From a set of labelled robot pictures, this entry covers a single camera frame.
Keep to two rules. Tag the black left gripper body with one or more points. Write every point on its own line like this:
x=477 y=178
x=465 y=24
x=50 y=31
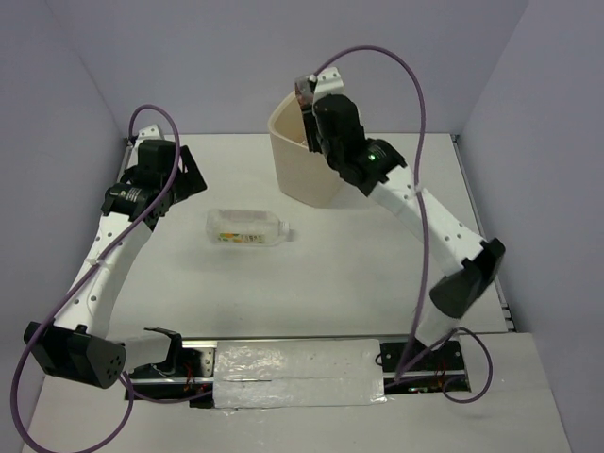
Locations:
x=130 y=173

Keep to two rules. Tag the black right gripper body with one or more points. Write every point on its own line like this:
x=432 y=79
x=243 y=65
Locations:
x=331 y=154

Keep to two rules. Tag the red cap clear bottle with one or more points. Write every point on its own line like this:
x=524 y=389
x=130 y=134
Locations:
x=304 y=87

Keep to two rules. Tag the square clear juice bottle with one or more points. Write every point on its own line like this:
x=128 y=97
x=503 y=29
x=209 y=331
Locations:
x=247 y=227

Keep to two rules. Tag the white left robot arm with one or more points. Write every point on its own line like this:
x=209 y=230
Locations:
x=75 y=345

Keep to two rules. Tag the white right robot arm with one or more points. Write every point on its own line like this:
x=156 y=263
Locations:
x=468 y=262

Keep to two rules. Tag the beige plastic bin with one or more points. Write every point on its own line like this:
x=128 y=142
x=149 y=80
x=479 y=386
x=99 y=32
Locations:
x=301 y=174

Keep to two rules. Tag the white foil cover sheet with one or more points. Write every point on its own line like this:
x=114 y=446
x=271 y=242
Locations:
x=291 y=374

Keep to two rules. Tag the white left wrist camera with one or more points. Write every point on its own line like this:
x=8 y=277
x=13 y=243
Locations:
x=149 y=133

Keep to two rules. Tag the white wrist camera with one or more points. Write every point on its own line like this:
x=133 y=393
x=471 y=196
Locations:
x=327 y=82
x=149 y=133

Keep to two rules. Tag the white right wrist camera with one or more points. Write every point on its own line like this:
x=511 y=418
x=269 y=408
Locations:
x=327 y=82

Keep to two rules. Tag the aluminium table edge rail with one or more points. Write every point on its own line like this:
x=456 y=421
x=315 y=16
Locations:
x=504 y=315

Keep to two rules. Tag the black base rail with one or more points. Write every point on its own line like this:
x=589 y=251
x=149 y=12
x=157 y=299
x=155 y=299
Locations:
x=195 y=365

